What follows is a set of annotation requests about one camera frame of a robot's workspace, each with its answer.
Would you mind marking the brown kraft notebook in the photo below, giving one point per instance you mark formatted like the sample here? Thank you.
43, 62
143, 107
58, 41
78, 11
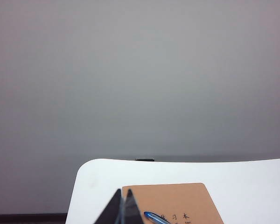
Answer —
177, 198

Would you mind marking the blue transparent ballpoint pen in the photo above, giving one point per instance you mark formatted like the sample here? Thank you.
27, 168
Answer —
154, 216

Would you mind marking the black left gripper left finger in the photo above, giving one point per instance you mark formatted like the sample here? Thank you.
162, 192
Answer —
112, 210

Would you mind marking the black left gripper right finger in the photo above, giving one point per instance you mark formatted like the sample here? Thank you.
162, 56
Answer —
131, 210

